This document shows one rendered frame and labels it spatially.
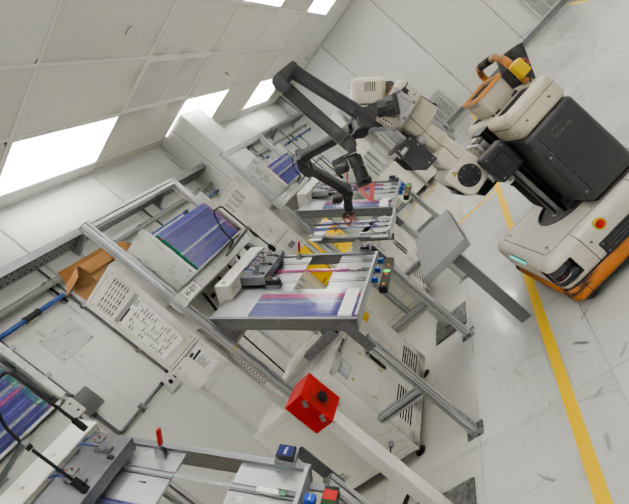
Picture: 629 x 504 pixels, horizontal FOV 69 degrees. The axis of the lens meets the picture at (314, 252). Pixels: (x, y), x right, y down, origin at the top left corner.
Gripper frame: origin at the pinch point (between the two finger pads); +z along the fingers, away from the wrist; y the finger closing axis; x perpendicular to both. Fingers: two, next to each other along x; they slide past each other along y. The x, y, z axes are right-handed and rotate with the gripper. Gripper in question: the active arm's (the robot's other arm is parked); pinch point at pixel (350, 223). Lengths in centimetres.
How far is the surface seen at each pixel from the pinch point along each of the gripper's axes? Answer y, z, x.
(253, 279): 75, 2, -38
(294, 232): -39, 19, -51
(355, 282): 72, 5, 14
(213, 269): 80, -6, -57
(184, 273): 96, -12, -63
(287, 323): 107, 8, -11
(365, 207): -38.7, 1.7, 4.3
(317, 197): -70, 1, -39
